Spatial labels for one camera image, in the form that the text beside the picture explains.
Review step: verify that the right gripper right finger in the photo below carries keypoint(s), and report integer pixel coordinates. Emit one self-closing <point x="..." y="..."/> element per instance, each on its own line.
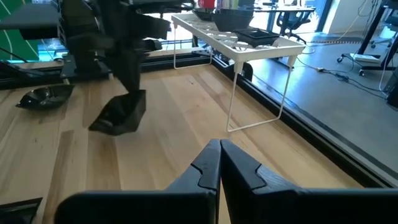
<point x="280" y="205"/>

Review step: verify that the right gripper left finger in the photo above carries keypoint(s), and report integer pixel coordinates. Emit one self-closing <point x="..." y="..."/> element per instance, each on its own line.
<point x="174" y="205"/>

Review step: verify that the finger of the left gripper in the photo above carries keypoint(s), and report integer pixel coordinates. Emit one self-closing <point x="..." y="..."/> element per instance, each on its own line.
<point x="154" y="45"/>

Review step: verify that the black wavy square plate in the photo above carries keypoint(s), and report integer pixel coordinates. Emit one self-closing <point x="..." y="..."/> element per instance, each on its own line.
<point x="121" y="115"/>
<point x="203" y="15"/>
<point x="46" y="97"/>

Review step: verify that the black deep square bowl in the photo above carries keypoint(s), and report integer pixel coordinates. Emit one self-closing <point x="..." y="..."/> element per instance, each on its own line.
<point x="233" y="13"/>
<point x="233" y="25"/>

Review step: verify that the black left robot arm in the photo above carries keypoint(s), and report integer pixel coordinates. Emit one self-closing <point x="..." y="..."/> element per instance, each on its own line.
<point x="124" y="21"/>

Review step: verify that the red container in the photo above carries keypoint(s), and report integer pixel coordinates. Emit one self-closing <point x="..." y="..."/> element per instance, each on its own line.
<point x="206" y="3"/>

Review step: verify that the green panel white lines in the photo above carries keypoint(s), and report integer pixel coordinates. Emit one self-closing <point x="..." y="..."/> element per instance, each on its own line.
<point x="15" y="43"/>

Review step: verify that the black office chair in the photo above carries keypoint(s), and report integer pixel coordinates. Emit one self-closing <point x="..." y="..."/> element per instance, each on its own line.
<point x="292" y="21"/>

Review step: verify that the black desk leg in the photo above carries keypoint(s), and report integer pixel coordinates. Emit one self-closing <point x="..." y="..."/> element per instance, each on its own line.
<point x="373" y="26"/>

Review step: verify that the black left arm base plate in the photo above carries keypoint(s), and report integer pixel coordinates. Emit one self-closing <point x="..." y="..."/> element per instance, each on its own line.
<point x="71" y="73"/>

